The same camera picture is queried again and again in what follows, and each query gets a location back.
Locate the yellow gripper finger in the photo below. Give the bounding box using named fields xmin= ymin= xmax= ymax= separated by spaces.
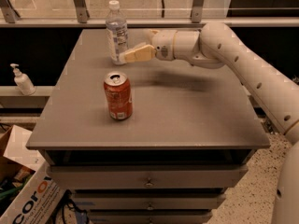
xmin=144 ymin=29 xmax=159 ymax=42
xmin=120 ymin=44 xmax=156 ymax=63

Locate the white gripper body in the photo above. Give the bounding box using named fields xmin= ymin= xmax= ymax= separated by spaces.
xmin=151 ymin=30 xmax=177 ymax=61

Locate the clear plastic water bottle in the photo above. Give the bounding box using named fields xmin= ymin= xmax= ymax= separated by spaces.
xmin=106 ymin=0 xmax=128 ymax=65

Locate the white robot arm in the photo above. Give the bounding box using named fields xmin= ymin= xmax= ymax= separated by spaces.
xmin=120 ymin=22 xmax=299 ymax=224

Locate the white pump dispenser bottle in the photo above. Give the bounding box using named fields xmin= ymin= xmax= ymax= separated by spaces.
xmin=10 ymin=63 xmax=36 ymax=95

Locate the orange soda can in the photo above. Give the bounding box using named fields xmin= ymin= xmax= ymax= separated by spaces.
xmin=104 ymin=71 xmax=133 ymax=120

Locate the grey drawer cabinet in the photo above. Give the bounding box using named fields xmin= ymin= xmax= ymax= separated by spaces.
xmin=28 ymin=30 xmax=269 ymax=224

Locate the white cardboard box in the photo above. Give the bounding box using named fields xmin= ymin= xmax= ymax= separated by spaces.
xmin=0 ymin=125 xmax=64 ymax=224

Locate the metal railing frame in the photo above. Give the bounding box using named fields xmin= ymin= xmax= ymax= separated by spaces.
xmin=0 ymin=0 xmax=299 ymax=28

